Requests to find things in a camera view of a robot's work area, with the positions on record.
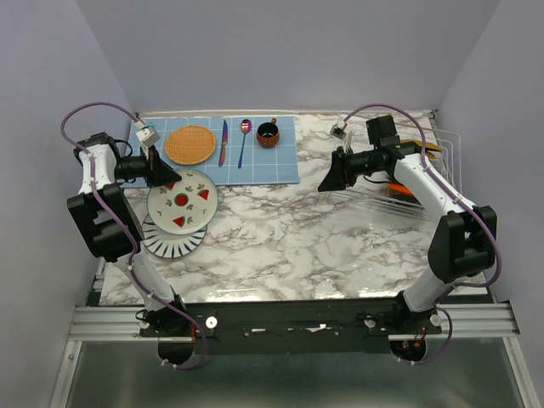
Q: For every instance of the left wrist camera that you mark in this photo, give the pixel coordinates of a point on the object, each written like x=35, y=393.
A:
x=147, y=138

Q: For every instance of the woven orange trivet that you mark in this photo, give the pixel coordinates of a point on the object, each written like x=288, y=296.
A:
x=190, y=145

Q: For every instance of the brown ceramic mug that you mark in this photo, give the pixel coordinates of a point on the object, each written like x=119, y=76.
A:
x=268, y=134

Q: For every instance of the blue striped white plate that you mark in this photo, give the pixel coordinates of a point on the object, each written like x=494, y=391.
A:
x=166, y=245

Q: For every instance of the aluminium frame rail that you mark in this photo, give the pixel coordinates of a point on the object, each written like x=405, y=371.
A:
x=462, y=321

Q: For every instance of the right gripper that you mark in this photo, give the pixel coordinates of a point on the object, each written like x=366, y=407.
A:
x=340, y=173

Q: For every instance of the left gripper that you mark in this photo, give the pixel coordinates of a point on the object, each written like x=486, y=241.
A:
x=156, y=171

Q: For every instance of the white wire dish rack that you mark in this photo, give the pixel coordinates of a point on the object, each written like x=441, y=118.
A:
x=379, y=196

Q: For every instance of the yellow plate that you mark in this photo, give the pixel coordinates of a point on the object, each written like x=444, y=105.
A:
x=430, y=148

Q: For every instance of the iridescent spoon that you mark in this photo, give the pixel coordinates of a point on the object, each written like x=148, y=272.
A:
x=246, y=128

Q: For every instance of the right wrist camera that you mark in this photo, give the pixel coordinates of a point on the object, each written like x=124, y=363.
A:
x=340, y=131

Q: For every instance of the orange plate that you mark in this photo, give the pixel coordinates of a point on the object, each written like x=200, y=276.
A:
x=399, y=189

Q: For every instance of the watermelon pattern plate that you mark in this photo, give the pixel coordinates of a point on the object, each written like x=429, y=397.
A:
x=185, y=206

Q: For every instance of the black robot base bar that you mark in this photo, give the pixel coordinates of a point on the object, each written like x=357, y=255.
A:
x=371, y=325

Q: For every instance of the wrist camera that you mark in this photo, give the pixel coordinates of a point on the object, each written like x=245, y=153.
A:
x=147, y=138
x=340, y=131

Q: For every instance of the iridescent knife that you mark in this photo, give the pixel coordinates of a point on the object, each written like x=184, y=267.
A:
x=224, y=142

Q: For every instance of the blue grid placemat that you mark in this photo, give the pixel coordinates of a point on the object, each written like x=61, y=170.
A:
x=278, y=165

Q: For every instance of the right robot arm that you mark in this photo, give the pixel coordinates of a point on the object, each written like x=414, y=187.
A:
x=464, y=242

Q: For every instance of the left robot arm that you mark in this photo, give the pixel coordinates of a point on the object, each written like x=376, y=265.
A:
x=111, y=229

